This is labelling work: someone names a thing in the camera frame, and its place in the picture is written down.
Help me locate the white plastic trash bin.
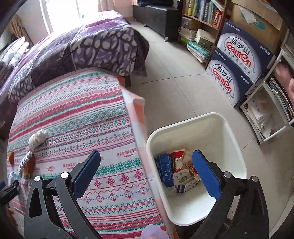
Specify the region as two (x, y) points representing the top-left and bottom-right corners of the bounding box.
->
(146, 112), (248, 227)

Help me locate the orange checked undercloth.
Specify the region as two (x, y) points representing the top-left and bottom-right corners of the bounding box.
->
(117, 74), (180, 239)

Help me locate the row of shelved books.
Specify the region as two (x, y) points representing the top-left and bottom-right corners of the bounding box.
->
(183, 0), (224, 28)

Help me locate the plaid bag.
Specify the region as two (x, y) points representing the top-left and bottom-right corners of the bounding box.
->
(9, 15), (32, 45)

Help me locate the white striped wrapper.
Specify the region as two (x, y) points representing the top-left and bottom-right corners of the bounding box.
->
(18, 150), (33, 173)

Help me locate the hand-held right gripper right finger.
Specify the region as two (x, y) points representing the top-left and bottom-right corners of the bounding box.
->
(192, 149), (270, 239)

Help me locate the red white small box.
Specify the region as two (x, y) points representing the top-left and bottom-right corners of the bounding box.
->
(188, 161), (200, 180)

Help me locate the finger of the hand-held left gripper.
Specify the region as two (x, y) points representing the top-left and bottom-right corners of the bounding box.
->
(0, 179), (20, 203)

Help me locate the brown glossy wrapper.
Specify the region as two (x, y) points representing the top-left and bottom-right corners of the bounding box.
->
(24, 154), (36, 179)

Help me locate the crumpled stained tissue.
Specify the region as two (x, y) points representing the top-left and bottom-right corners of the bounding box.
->
(28, 128), (48, 148)

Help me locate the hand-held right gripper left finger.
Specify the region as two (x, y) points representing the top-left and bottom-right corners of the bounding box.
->
(24, 150), (102, 239)

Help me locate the window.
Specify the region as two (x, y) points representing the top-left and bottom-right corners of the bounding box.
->
(39, 0), (101, 35)

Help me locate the blue water carton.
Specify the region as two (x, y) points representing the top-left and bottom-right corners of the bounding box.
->
(214, 20), (276, 85)
(205, 51), (263, 108)

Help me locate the red snack bag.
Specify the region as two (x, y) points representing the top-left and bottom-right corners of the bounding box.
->
(169, 149), (187, 174)

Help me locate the white storage rack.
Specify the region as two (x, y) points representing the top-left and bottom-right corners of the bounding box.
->
(240, 29), (294, 145)

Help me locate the pale curtain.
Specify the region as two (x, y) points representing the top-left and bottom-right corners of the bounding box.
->
(97, 0), (139, 13)

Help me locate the folded floral quilt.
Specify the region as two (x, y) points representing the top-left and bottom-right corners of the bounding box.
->
(0, 36), (30, 74)

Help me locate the person's right hand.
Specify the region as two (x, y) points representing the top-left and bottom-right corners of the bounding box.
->
(141, 225), (171, 239)

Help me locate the stack of folded clothes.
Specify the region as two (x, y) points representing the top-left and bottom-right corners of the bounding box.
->
(136, 0), (182, 7)

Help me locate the wooden bookshelf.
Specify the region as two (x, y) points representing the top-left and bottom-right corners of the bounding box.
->
(178, 0), (228, 70)

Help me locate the blue carton box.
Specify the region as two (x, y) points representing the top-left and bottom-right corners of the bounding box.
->
(154, 153), (174, 187)

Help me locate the striped patterned tablecloth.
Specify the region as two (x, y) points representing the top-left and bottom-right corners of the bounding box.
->
(7, 68), (178, 239)

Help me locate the brown cardboard box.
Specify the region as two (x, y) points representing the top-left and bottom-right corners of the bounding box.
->
(231, 0), (289, 56)

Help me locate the purple patterned bed blanket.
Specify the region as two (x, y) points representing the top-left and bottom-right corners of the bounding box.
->
(0, 10), (150, 106)

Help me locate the pile of books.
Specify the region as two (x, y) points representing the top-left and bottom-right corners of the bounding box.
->
(178, 26), (216, 64)

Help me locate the blue white labelled box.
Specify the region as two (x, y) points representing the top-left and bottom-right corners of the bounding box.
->
(175, 177), (199, 194)

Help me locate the black leather bench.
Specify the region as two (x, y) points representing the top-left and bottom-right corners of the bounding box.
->
(132, 4), (183, 39)

